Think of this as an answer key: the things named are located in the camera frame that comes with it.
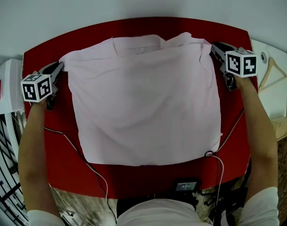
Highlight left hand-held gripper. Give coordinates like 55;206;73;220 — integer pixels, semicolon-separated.
20;61;65;112

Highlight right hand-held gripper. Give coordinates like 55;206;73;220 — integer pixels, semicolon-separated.
211;41;257;91

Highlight pink robe garment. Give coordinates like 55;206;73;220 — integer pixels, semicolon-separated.
59;32;223;167

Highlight person's right forearm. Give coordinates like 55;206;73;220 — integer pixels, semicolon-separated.
235;75;279;202

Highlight person's left forearm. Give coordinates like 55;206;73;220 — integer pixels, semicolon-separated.
17;100;61;218

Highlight white cabinet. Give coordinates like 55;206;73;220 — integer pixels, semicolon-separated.
0;58;25;115

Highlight wooden clothes hanger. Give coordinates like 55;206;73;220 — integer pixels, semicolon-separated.
258;45;287;94

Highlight white side table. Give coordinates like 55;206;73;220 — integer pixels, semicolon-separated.
250;38;287;141

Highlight wooden box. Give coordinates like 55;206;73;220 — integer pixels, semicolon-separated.
270;116;287;140

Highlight black and white stair railing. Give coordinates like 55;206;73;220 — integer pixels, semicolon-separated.
0;112;28;226

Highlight black device with screen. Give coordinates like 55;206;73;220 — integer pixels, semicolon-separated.
173;178;202;192

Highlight red covered table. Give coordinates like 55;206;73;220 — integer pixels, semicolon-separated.
22;16;259;200

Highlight person's black trousers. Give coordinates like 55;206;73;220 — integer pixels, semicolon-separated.
116;192;198;218

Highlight person's white shirt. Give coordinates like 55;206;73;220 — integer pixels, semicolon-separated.
27;186;279;226

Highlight left gripper white cable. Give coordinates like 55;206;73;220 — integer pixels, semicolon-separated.
45;128;109;204

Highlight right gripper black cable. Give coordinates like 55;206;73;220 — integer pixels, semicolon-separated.
204;108;245;159

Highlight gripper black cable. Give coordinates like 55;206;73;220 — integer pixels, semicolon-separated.
204;108;245;159
44;126;118;223

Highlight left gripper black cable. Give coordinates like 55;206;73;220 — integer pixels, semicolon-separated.
44;126;118;223

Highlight white device cable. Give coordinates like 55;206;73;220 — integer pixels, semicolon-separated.
211;155;225;211

